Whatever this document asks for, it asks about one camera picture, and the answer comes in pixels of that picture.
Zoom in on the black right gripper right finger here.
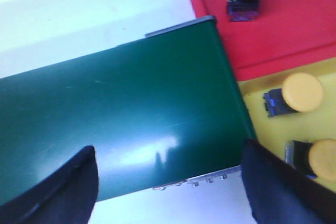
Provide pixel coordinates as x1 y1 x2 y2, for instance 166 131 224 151
241 139 335 223

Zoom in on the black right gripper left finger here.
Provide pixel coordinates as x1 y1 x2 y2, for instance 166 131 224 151
1 146 99 223

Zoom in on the yellow mushroom push button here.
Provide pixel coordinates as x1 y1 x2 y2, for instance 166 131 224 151
262 72 324 118
285 138 335 183

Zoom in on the yellow plate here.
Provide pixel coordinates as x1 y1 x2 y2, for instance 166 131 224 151
238 58 335 159

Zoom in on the green conveyor belt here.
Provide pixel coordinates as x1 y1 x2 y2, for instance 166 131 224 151
1 16 255 203

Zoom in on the red plate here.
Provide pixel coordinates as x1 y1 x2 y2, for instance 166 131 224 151
191 0 335 81

